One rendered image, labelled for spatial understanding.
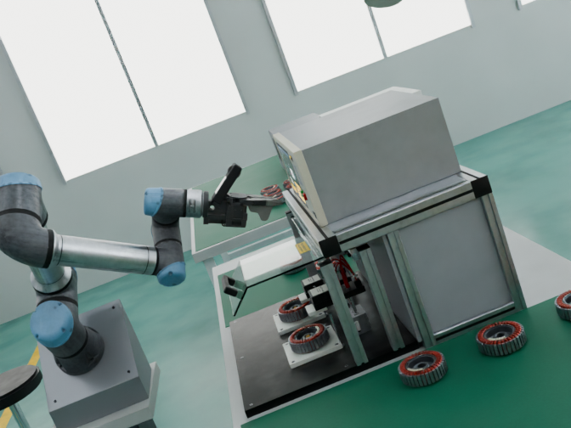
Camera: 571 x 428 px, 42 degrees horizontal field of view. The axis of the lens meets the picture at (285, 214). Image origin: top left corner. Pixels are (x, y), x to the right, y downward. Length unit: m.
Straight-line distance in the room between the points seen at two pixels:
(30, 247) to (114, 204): 4.96
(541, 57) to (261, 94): 2.65
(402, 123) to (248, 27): 4.85
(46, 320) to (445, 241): 1.11
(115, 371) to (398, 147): 1.06
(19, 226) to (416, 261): 0.96
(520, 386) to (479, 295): 0.34
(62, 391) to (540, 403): 1.36
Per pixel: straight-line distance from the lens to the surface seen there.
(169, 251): 1.94
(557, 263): 2.18
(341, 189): 1.85
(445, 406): 1.67
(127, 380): 2.25
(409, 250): 1.83
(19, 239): 1.83
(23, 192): 1.89
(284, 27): 6.67
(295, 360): 2.01
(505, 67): 7.24
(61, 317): 2.15
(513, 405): 1.61
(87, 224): 6.83
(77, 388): 2.30
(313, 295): 1.99
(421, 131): 1.89
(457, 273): 1.88
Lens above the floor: 1.62
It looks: 14 degrees down
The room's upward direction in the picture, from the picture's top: 21 degrees counter-clockwise
